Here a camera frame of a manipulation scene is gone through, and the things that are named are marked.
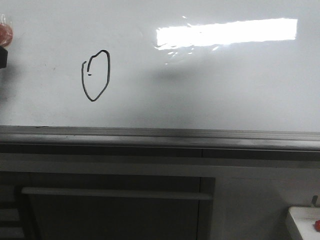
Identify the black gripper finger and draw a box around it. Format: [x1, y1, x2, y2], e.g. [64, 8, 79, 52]
[0, 46, 8, 69]

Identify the grey whiteboard tray rail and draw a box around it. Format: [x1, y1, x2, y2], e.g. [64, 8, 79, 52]
[0, 125, 320, 151]

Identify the white whiteboard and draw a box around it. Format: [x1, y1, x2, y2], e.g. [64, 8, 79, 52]
[0, 0, 320, 132]

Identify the dark panel under whiteboard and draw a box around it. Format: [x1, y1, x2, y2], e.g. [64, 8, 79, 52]
[0, 172, 215, 240]

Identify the red round magnet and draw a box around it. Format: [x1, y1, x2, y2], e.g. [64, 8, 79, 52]
[0, 13, 14, 48]

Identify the white box with red button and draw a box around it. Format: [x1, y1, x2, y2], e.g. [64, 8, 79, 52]
[285, 195, 320, 240]

